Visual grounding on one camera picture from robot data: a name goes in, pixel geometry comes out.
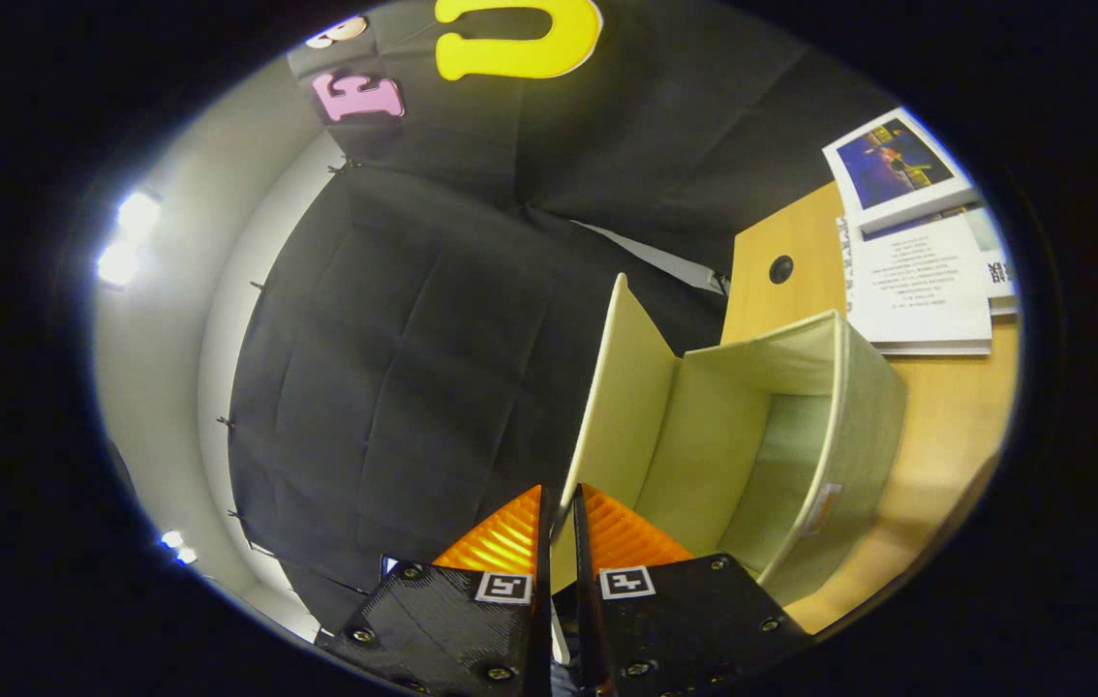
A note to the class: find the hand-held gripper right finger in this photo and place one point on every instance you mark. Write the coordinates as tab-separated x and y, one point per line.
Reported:
675	629

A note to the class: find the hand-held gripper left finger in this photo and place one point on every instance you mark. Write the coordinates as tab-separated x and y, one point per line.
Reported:
442	629

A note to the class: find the green fabric storage box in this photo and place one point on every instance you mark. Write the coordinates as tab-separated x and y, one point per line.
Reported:
714	436

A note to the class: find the small ceiling light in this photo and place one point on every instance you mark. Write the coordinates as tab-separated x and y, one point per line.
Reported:
178	548

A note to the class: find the black backdrop cloth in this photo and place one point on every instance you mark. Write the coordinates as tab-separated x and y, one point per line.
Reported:
413	339

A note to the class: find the black round desk grommet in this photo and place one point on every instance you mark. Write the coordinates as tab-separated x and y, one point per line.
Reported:
780	269

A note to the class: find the white text-cover book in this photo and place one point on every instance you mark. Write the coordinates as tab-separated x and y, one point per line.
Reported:
917	286

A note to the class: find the large ceiling light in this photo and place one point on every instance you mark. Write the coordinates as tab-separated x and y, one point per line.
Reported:
128	237

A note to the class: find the small white picture-cover book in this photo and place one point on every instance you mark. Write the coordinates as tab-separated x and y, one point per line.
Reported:
898	165

